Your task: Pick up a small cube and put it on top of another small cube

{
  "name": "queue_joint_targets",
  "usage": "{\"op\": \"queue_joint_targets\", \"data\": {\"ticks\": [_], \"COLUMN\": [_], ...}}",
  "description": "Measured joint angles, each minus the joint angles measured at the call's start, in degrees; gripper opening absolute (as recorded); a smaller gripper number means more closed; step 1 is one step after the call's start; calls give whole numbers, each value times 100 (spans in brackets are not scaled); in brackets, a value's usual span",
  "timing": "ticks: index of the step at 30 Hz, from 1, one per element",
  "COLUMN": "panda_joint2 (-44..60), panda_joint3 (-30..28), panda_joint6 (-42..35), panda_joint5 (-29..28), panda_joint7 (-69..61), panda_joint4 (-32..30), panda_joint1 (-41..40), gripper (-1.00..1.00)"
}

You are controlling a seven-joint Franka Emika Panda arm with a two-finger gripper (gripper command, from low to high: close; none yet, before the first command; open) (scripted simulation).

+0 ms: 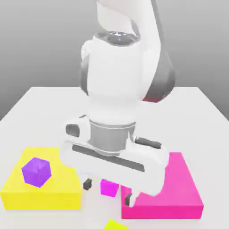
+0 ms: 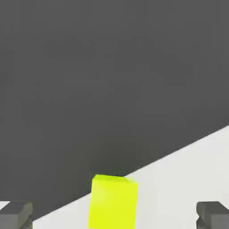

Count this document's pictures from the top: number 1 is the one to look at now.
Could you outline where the small yellow cube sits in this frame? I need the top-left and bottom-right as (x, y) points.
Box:
(103, 219), (129, 229)

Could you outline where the large yellow box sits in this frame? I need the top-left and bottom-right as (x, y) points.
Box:
(0, 146), (84, 211)

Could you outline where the large pink box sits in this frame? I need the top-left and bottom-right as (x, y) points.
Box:
(121, 152), (204, 220)

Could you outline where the small purple cube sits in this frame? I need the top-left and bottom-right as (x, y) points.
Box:
(21, 157), (52, 188)

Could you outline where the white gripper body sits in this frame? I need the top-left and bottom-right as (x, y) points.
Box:
(59, 136), (170, 197)

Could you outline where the small magenta cube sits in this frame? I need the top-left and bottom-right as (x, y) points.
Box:
(100, 178), (120, 198)

